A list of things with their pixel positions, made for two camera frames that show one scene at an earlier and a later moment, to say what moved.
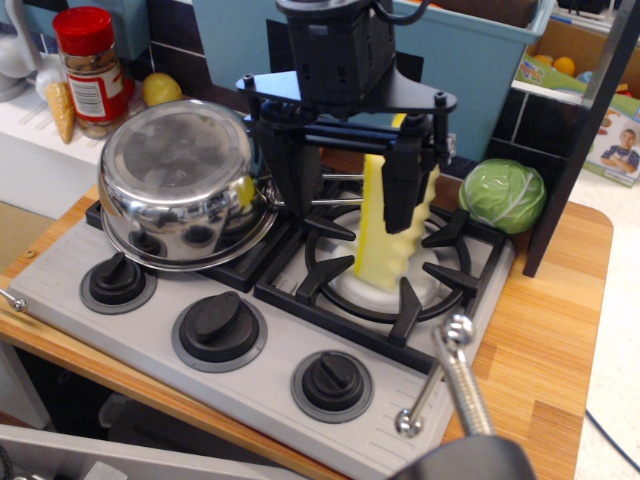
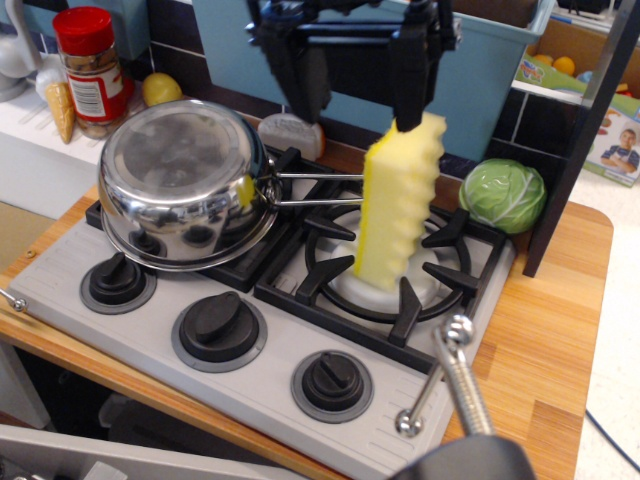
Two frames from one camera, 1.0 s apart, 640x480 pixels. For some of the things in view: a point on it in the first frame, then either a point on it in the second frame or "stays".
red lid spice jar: x=87 y=41 stays
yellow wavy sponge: x=384 y=256 stays
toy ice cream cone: x=62 y=105 stays
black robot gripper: x=412 y=122 -> x=300 y=53
